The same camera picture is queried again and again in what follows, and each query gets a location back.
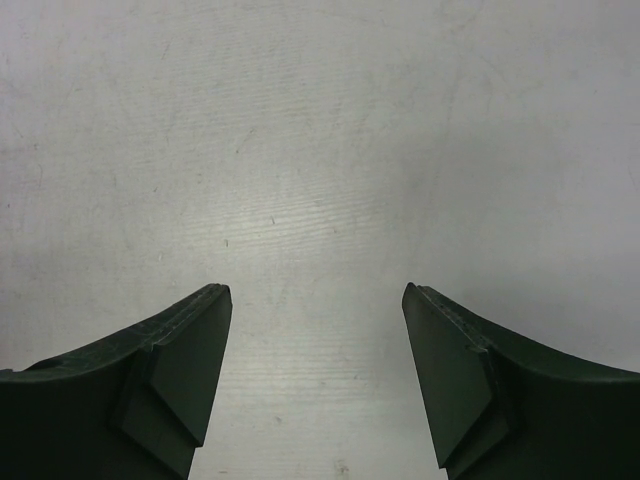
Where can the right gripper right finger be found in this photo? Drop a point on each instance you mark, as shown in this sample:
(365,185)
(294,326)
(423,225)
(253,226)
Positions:
(502,406)

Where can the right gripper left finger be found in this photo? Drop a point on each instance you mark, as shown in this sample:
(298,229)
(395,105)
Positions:
(135,404)

